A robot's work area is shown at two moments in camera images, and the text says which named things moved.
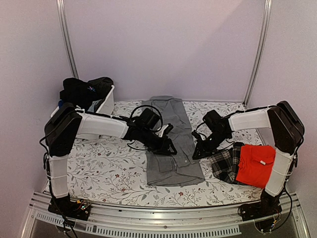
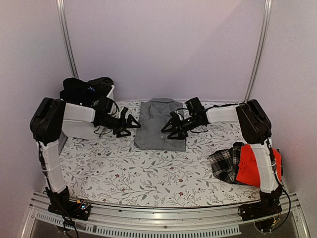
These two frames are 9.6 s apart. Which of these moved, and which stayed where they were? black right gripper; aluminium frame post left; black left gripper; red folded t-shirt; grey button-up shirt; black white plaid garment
Moved: grey button-up shirt; black left gripper; black right gripper
Stayed: red folded t-shirt; aluminium frame post left; black white plaid garment
